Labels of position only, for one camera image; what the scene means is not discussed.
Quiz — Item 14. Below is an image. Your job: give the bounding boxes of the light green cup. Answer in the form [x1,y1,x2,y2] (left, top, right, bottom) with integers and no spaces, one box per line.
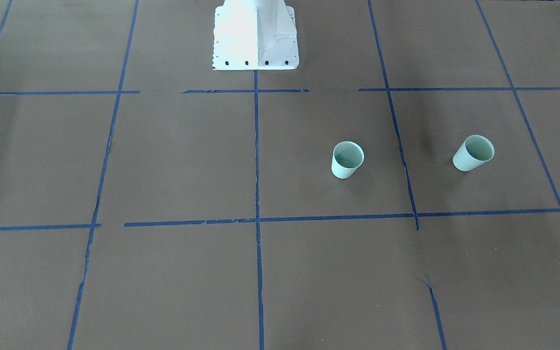
[331,141,365,179]
[453,135,495,172]

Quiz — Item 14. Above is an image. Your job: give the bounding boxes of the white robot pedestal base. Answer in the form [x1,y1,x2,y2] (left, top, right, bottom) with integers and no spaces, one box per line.
[212,0,300,70]

